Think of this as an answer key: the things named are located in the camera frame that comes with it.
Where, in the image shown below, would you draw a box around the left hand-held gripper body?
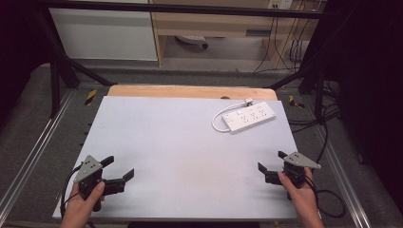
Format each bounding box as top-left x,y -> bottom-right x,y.
73,154 -> 127,213

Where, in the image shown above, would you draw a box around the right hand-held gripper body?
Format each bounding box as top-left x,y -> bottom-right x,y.
264,150 -> 322,201

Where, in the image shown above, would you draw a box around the person's right hand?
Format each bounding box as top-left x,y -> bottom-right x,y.
278,167 -> 318,214

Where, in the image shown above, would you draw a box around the person's left hand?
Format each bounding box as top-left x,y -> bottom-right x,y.
60,180 -> 106,222

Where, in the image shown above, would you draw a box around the white power strip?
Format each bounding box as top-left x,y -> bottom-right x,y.
221,101 -> 278,134

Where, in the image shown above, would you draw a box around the white table cover board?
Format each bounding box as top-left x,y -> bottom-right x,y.
51,95 -> 300,221

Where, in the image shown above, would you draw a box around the wooden table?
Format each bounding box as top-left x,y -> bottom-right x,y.
106,84 -> 278,102

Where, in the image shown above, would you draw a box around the black curtain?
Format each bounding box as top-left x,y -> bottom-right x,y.
0,0 -> 53,126
319,0 -> 403,217

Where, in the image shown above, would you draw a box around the white cabinet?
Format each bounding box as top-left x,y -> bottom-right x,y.
48,7 -> 159,62

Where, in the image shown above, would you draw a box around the white caster foot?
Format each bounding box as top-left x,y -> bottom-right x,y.
175,34 -> 210,50

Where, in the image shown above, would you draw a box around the light wooden desk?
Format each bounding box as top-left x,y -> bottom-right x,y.
147,0 -> 319,68

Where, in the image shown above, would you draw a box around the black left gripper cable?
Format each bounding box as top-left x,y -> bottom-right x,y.
59,164 -> 84,219

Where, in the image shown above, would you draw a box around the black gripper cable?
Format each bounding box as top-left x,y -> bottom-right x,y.
59,164 -> 84,219
303,172 -> 347,219

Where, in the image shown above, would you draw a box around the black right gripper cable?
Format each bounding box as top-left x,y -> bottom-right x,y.
303,172 -> 347,219

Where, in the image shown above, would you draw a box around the aluminium rail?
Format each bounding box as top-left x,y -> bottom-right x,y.
0,89 -> 78,224
312,124 -> 373,228

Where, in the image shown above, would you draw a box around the black floor cables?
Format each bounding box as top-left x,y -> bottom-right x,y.
287,79 -> 345,165

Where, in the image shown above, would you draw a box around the white power strip cable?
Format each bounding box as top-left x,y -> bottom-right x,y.
211,102 -> 249,133

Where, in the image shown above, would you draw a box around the black hanging cables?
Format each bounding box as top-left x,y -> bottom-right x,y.
252,12 -> 317,74

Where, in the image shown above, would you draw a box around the black metal frame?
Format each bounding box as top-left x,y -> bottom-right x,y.
31,0 -> 341,119

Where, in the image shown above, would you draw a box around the white wall socket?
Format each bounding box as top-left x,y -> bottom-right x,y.
266,0 -> 295,10

